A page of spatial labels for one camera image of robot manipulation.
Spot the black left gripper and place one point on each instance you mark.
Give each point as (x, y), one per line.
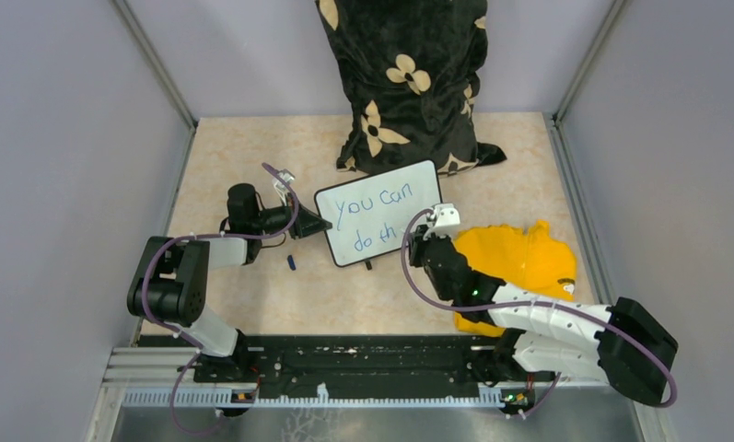
(308, 223)

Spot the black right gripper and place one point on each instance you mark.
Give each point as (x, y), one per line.
(418, 243)

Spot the blue marker cap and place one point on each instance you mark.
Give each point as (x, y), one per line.
(292, 261)

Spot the small black-framed whiteboard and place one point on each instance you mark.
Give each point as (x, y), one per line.
(369, 215)

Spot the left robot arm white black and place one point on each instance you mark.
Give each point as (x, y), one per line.
(170, 283)

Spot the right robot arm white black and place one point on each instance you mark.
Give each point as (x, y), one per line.
(621, 344)

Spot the yellow cloth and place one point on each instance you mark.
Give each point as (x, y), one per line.
(530, 259)

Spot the black floral plush blanket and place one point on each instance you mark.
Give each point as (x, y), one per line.
(409, 71)

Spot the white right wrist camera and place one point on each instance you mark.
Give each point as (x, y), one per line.
(444, 222)

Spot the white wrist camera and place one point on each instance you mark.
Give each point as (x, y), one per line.
(281, 179)
(444, 222)

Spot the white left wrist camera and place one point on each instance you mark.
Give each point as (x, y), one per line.
(281, 179)

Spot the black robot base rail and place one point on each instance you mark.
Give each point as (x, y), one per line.
(322, 371)

